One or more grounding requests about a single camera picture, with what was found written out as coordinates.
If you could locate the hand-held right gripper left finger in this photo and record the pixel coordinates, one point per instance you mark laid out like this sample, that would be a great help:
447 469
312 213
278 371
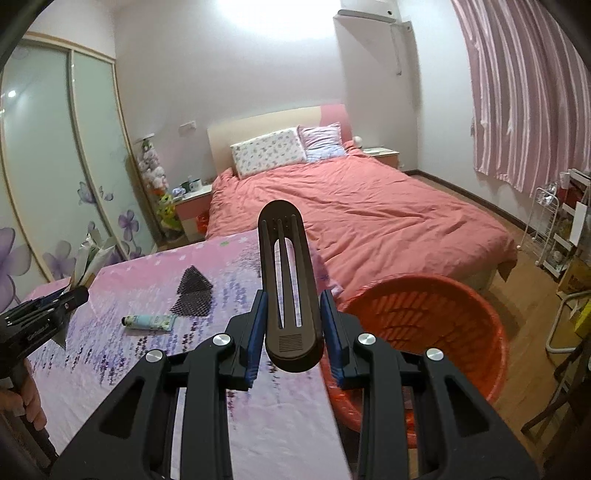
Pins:
257 334

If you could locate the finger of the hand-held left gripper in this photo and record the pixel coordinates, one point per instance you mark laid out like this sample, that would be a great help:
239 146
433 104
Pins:
69 300

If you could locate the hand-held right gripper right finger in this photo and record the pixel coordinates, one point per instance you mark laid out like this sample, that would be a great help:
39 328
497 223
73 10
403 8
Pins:
331 334

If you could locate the black slotted plastic piece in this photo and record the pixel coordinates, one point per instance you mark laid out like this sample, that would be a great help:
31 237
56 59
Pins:
288 277

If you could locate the red plastic basket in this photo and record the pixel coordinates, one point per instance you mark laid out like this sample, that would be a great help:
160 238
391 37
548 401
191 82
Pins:
415 314

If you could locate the person's left hand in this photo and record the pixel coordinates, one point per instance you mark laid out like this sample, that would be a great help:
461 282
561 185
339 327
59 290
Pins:
32 397

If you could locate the black beaded mat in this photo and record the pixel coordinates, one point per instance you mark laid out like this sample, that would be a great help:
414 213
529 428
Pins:
195 295

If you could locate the pale green cream tube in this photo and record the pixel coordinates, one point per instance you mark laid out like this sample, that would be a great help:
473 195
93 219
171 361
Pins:
150 322

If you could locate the red plastic bag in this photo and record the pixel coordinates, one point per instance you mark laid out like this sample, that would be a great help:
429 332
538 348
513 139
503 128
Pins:
203 225

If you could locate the sliding wardrobe with flower print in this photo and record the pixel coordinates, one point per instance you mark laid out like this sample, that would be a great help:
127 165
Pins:
51 175

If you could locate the bed with salmon duvet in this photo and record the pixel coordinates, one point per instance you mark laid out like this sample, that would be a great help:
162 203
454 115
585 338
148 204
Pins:
378 217

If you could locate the pink and white nightstand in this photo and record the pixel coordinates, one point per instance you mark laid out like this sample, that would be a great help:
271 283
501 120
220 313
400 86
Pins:
194 212
382 157

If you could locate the column of plush toys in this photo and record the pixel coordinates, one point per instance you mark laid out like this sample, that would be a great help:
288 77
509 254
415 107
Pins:
154 184

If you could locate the white mug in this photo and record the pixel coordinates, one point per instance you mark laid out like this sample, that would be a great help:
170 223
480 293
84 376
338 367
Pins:
194 184

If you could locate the floral pillow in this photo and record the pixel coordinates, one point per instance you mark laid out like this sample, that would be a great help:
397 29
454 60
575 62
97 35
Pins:
268 152

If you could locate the pink striped pillow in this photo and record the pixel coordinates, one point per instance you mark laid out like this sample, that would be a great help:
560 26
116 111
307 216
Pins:
322 141

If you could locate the cream and pink headboard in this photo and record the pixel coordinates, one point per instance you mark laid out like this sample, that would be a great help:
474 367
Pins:
258 122

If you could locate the brown cardboard box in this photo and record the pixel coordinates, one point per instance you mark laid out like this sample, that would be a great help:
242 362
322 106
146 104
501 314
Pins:
575 279

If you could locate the white air conditioner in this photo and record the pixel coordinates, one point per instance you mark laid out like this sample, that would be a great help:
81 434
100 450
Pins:
369 41

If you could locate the pink striped curtain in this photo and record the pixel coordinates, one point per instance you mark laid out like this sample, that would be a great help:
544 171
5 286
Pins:
531 92

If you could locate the white metal folding frame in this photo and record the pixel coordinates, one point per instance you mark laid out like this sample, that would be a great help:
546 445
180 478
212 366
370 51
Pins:
565 323

